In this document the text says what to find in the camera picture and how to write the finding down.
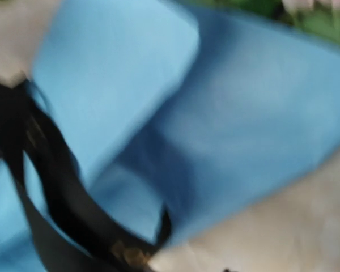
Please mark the blue wrapping paper sheet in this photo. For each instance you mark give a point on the blue wrapping paper sheet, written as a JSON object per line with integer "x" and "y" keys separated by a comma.
{"x": 227, "y": 121}

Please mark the black printed ribbon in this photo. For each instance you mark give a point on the black printed ribbon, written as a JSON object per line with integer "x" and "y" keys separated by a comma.
{"x": 83, "y": 237}

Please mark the pale pink fake flower stem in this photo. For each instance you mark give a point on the pale pink fake flower stem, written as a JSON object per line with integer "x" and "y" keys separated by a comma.
{"x": 319, "y": 18}

